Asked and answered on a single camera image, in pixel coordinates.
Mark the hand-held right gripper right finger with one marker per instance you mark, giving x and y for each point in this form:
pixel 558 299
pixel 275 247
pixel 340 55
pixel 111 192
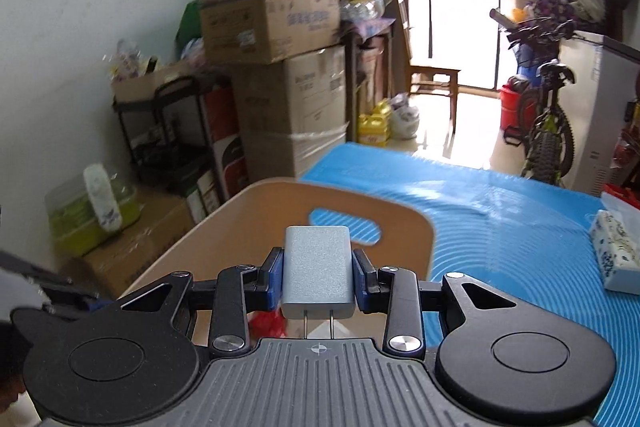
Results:
pixel 360 279

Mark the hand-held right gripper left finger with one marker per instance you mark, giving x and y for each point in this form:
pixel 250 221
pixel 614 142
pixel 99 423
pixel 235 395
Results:
pixel 274 277

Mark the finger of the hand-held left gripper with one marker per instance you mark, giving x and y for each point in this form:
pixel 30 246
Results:
pixel 55 292

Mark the grey charger plug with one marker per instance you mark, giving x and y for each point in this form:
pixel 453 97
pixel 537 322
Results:
pixel 317 267

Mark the beige plastic bin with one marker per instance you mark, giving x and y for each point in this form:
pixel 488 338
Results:
pixel 250 217

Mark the green container with clear lid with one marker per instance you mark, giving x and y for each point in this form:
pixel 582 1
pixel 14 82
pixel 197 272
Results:
pixel 75 222

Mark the taped brown cardboard box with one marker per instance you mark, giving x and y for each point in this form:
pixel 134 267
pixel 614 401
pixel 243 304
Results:
pixel 140 242

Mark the green and white carton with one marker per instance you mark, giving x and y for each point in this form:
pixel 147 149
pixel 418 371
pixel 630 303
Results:
pixel 202 197

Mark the film-wrapped cardboard box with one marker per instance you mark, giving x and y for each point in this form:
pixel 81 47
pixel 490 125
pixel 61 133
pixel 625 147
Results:
pixel 300 152

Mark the red and white appliance box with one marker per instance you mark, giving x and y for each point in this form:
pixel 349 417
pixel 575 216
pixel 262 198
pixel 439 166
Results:
pixel 227 147

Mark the blue ruled mat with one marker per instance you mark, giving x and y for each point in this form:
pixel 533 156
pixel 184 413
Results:
pixel 500 232

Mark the yellow plastic jug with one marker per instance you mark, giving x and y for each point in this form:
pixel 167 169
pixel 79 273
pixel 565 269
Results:
pixel 374 127

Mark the black utility cart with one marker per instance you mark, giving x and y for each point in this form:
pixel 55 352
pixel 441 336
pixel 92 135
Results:
pixel 170 157

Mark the white plastic bag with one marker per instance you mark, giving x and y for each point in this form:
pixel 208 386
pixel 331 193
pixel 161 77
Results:
pixel 404 117

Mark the tall printed cardboard box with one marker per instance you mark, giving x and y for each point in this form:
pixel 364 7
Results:
pixel 290 92

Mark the wooden chair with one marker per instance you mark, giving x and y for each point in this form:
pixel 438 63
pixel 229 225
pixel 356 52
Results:
pixel 435 77

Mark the brown open cardboard box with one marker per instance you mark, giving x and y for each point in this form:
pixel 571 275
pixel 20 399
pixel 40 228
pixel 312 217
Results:
pixel 145 84

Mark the red bucket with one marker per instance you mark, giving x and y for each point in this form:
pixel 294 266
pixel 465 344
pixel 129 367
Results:
pixel 511 102

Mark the green and black bicycle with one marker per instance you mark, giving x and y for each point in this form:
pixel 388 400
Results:
pixel 547 132

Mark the clear plastic snack bags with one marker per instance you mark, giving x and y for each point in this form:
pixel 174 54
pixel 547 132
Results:
pixel 127 59

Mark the open cardboard box of packets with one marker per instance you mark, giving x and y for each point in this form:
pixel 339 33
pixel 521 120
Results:
pixel 260 27

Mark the floral tissue box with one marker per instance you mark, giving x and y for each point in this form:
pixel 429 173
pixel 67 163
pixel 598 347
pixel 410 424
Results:
pixel 617 252

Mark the green bag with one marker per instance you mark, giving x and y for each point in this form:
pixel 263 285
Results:
pixel 187 27

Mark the red and white packet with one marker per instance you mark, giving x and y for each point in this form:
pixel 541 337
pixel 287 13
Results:
pixel 622 197

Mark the white appliance cabinet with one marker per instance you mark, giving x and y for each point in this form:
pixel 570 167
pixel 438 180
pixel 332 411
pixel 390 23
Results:
pixel 600 107

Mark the red hanging decorations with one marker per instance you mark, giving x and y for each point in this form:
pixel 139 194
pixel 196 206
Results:
pixel 627 147

